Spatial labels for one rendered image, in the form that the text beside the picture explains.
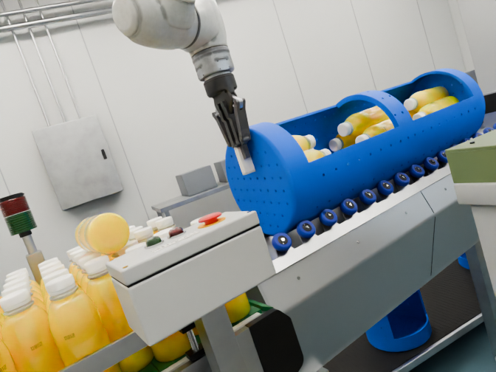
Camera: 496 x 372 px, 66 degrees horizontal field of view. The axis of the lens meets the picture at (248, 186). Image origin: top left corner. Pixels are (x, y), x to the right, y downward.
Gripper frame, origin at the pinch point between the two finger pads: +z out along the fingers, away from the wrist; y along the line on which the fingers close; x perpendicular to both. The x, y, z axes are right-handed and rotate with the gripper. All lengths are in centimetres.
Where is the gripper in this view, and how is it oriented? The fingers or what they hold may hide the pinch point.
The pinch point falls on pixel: (244, 159)
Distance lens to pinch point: 91.4
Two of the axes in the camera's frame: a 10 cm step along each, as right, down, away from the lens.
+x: 8.0, -3.2, 5.1
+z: 3.1, 9.4, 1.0
